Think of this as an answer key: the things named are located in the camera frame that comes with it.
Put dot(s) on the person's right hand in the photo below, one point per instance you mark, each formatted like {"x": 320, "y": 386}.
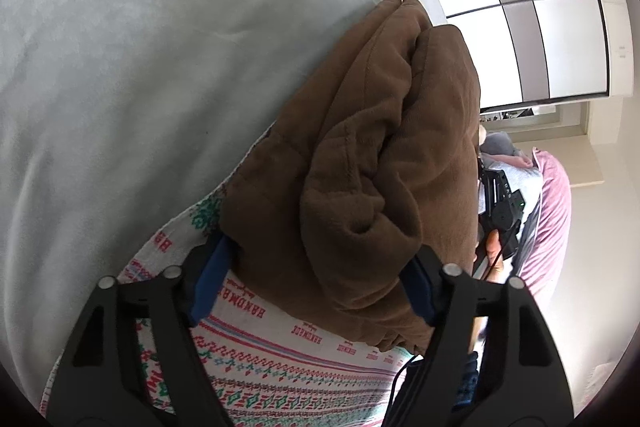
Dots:
{"x": 491, "y": 257}

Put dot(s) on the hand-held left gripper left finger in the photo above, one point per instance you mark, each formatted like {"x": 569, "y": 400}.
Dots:
{"x": 210, "y": 277}

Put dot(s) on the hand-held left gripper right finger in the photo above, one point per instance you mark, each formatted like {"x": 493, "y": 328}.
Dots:
{"x": 421, "y": 292}

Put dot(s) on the person's right forearm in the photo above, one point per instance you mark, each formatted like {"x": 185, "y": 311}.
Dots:
{"x": 469, "y": 372}

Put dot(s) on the white wardrobe with dark strips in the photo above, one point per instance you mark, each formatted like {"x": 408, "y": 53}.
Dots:
{"x": 535, "y": 7}

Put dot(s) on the brown jacket with fur collar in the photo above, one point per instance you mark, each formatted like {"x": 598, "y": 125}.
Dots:
{"x": 370, "y": 157}

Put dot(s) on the grey bed sheet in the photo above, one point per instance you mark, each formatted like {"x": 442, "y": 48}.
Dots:
{"x": 150, "y": 67}

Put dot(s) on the patterned knit blanket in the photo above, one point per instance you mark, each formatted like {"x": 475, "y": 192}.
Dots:
{"x": 280, "y": 367}

